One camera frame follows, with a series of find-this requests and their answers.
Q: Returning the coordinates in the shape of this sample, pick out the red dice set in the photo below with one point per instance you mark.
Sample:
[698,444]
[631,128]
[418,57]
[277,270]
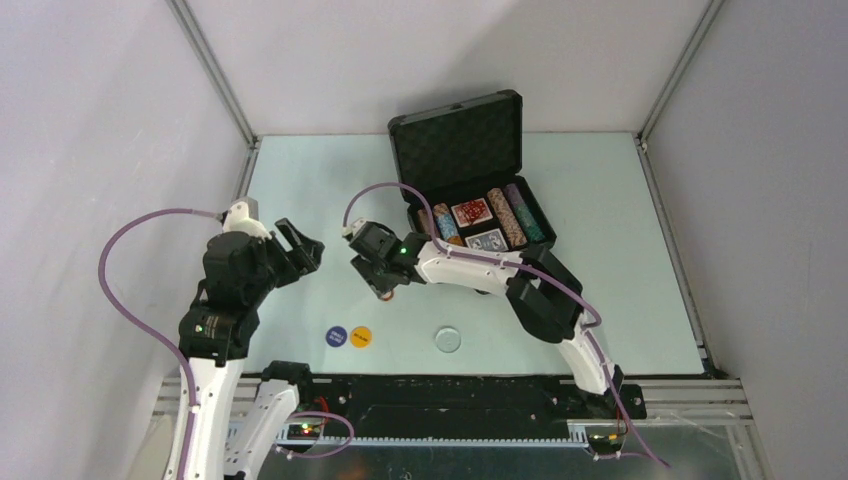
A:
[472,212]

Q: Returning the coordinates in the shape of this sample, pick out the blue orange chip stack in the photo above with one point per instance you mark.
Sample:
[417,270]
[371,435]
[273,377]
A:
[446,225]

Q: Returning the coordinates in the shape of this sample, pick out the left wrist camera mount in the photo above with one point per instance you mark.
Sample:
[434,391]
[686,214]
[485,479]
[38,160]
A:
[243,216]

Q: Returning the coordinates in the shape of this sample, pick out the purple green chip stack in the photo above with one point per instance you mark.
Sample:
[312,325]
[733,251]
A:
[524,215]

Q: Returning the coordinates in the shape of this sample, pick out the pink brown chip stack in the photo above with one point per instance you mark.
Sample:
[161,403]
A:
[511,227]

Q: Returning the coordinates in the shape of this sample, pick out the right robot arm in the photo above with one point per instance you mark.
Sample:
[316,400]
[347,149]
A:
[544,295]

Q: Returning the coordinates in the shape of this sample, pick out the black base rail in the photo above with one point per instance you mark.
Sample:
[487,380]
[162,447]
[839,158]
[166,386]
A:
[438,407]

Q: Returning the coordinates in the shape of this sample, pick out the clear dealer button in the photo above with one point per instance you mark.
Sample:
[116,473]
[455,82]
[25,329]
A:
[448,340]

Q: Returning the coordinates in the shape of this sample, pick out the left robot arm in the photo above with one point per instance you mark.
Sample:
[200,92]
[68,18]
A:
[216,348]

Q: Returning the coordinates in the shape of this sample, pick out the blue playing card deck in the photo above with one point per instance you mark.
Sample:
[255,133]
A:
[492,240]

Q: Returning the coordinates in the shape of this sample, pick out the yellow big blind button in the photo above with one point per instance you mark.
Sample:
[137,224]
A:
[361,337]

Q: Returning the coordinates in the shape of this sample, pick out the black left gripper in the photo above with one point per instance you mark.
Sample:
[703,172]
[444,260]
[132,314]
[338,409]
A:
[309,248]

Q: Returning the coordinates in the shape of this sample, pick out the black poker case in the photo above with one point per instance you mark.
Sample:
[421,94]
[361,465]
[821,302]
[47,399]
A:
[455,153]

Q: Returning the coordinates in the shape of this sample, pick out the blue small blind button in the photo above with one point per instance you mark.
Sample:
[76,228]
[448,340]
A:
[336,336]

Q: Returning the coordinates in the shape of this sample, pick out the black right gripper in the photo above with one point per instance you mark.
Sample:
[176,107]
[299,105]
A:
[366,267]

